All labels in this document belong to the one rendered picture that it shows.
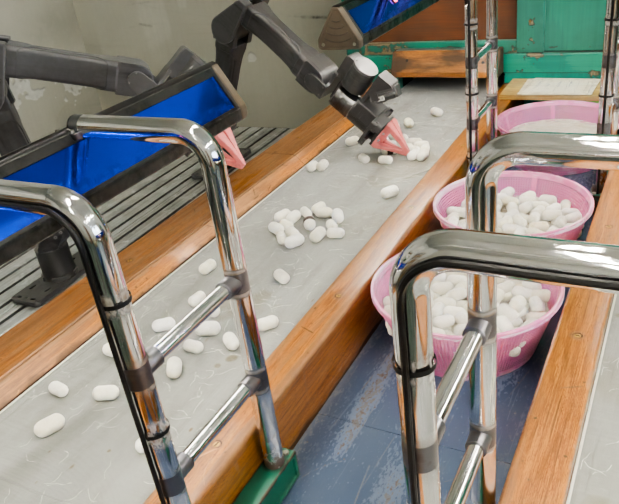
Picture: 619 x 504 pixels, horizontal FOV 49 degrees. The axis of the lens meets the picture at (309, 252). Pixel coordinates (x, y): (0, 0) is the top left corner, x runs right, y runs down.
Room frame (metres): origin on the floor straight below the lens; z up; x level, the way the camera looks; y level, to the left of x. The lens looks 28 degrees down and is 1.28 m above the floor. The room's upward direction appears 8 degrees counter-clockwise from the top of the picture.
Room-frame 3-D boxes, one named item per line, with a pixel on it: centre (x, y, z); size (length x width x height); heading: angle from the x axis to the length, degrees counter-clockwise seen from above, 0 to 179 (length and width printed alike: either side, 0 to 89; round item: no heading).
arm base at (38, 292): (1.19, 0.49, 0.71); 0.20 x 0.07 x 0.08; 150
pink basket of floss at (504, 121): (1.42, -0.59, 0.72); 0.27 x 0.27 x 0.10
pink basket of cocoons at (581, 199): (1.05, -0.36, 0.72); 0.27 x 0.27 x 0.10
